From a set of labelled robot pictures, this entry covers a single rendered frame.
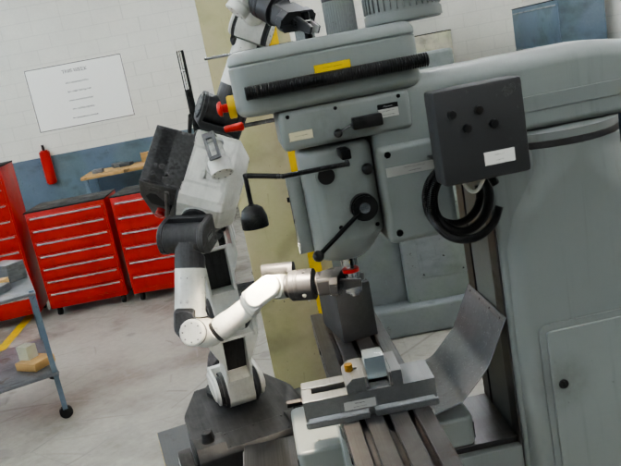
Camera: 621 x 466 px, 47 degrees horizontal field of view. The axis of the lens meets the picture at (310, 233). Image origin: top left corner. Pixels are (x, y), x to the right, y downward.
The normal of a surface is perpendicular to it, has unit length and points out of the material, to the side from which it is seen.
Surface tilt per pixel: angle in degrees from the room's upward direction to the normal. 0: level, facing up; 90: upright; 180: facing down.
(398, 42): 90
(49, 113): 90
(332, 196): 90
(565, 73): 90
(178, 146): 59
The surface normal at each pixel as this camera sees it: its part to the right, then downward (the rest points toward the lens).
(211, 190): 0.17, -0.36
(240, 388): 0.34, 0.39
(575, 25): 0.10, 0.22
